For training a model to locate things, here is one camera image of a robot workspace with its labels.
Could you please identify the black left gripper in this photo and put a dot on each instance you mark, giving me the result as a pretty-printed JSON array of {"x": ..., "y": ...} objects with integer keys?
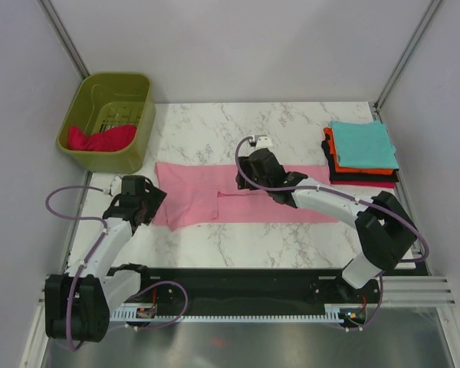
[{"x": 156, "y": 198}]

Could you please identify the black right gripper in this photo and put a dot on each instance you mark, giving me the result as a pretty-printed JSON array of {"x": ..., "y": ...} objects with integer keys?
[{"x": 244, "y": 165}]

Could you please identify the pink t shirt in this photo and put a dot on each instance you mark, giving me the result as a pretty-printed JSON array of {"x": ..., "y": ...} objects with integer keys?
[{"x": 209, "y": 194}]

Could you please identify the red t shirt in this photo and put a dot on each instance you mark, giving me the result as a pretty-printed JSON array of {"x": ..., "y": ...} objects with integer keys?
[{"x": 115, "y": 139}]

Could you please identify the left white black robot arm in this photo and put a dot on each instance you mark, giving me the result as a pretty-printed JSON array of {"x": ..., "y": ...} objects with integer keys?
[{"x": 79, "y": 302}]

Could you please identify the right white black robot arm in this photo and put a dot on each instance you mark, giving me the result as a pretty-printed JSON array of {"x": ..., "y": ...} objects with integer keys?
[{"x": 384, "y": 229}]

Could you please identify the folded black t shirt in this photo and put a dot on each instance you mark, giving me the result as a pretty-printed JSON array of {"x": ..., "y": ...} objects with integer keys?
[{"x": 352, "y": 176}]

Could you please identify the folded orange t shirt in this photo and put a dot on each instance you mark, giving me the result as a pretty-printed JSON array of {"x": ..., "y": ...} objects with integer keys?
[{"x": 329, "y": 137}]

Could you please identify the olive green plastic bin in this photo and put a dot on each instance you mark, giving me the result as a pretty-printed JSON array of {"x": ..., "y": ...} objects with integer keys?
[{"x": 103, "y": 103}]

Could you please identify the folded teal t shirt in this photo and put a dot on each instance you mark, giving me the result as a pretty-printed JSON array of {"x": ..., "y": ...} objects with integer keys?
[{"x": 363, "y": 145}]

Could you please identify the folded magenta t shirt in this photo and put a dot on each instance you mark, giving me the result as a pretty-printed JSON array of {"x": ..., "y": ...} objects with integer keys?
[{"x": 383, "y": 185}]

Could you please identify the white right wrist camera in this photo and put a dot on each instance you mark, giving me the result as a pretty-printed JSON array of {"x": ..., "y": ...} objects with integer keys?
[{"x": 258, "y": 142}]

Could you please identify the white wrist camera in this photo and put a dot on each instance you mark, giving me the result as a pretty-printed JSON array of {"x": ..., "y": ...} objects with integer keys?
[
  {"x": 258, "y": 142},
  {"x": 114, "y": 188}
]

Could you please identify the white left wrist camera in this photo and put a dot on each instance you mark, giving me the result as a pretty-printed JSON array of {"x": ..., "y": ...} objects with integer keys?
[{"x": 114, "y": 188}]

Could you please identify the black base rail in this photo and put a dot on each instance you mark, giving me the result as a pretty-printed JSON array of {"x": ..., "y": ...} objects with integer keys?
[{"x": 219, "y": 292}]

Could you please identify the white slotted cable duct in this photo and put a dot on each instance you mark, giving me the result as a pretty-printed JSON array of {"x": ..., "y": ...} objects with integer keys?
[{"x": 137, "y": 314}]

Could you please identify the left aluminium frame post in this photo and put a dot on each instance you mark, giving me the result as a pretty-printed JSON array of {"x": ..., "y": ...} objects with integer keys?
[{"x": 54, "y": 18}]

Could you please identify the aluminium frame post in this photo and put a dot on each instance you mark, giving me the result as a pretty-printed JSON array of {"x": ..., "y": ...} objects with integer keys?
[
  {"x": 407, "y": 53},
  {"x": 54, "y": 18}
]

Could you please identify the right aluminium frame post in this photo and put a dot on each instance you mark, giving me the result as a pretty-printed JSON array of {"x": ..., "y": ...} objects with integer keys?
[{"x": 407, "y": 53}]

